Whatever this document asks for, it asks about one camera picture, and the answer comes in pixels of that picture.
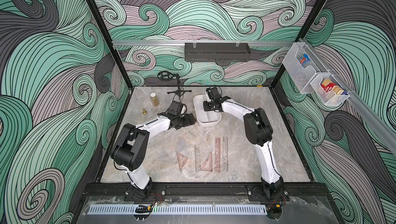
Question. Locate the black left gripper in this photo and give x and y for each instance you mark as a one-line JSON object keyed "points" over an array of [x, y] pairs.
{"points": [[187, 123]]}

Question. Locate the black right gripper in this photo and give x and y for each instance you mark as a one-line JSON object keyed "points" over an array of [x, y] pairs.
{"points": [[212, 106]]}

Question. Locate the white plastic storage box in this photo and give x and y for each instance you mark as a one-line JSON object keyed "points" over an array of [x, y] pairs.
{"points": [[205, 118]]}

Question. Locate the clear semicircle protractor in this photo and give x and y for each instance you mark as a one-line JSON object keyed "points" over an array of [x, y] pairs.
{"points": [[180, 145]]}

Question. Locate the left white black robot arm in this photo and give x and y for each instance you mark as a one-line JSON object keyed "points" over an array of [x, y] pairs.
{"points": [[129, 150]]}

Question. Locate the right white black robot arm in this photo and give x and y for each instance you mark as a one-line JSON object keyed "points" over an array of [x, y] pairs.
{"points": [[258, 131]]}

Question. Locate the red box in bin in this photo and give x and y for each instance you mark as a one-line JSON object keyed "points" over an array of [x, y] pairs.
{"points": [[328, 85]]}

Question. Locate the spice jar with white lid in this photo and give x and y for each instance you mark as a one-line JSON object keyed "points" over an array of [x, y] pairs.
{"points": [[154, 99]]}

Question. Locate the pink set square left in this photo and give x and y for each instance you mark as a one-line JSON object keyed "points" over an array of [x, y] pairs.
{"points": [[182, 160]]}

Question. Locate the long clear ruler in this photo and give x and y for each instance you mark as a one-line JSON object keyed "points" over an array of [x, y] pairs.
{"points": [[225, 154]]}

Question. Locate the long pink ruler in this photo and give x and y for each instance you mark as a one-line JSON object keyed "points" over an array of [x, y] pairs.
{"points": [[217, 155]]}

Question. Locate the blue red packet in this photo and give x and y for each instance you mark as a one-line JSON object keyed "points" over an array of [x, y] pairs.
{"points": [[304, 60]]}

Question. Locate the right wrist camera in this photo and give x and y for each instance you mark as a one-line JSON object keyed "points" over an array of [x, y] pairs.
{"points": [[213, 94]]}

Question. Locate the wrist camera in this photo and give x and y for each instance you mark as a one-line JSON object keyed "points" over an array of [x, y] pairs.
{"points": [[177, 108], [213, 94]]}

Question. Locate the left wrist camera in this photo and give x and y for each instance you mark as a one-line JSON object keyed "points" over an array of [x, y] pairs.
{"points": [[177, 108]]}

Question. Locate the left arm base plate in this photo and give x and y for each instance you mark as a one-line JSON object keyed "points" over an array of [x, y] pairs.
{"points": [[153, 192]]}

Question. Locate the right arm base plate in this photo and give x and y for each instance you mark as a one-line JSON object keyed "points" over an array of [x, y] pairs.
{"points": [[267, 194]]}

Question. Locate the clear wall bin upper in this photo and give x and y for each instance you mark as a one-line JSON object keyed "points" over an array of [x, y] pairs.
{"points": [[300, 76]]}

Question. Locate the clear wall bin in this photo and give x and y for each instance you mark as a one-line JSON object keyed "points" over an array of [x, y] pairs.
{"points": [[335, 97], [300, 76]]}

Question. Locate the black front frame beam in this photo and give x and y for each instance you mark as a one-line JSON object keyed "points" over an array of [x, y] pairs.
{"points": [[205, 189]]}

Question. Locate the clear wall bin lower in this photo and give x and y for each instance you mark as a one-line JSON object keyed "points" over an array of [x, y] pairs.
{"points": [[335, 97]]}

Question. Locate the white slotted cable duct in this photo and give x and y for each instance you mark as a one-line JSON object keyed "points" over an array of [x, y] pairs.
{"points": [[180, 209]]}

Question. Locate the black vertical frame post left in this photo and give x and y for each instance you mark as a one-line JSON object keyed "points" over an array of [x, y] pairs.
{"points": [[106, 35]]}

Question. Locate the black vertical frame post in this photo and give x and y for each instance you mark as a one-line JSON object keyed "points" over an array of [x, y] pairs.
{"points": [[318, 5], [106, 35]]}

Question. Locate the black vertical frame post right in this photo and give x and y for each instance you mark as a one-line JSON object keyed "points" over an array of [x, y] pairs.
{"points": [[318, 5]]}

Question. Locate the aluminium rail right wall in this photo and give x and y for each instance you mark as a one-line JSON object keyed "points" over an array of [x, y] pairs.
{"points": [[371, 119]]}

